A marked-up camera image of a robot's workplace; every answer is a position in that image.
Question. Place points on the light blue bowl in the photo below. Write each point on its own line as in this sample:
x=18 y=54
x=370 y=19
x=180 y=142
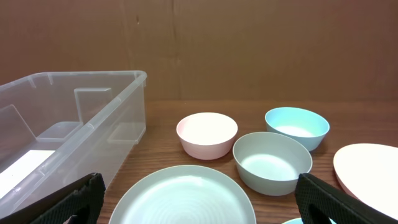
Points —
x=304 y=126

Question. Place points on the pink plate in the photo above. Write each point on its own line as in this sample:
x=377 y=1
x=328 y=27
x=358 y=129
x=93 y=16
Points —
x=368 y=172

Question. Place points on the pink bowl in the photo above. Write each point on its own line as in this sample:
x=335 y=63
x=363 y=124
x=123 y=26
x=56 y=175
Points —
x=207 y=136

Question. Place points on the grey-green bowl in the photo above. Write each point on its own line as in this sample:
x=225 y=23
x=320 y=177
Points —
x=271 y=163

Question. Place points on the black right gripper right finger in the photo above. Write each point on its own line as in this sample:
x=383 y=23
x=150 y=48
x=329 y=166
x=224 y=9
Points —
x=320 y=203

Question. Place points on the clear plastic storage bin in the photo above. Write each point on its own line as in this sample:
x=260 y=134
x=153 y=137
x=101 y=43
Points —
x=57 y=127

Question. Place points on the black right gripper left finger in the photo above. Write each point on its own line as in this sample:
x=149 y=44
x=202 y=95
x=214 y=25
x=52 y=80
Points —
x=79 y=202

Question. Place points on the light blue plate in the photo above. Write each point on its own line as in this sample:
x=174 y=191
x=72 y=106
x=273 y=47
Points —
x=294 y=221

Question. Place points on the grey-green plate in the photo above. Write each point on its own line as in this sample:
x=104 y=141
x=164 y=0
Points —
x=185 y=194

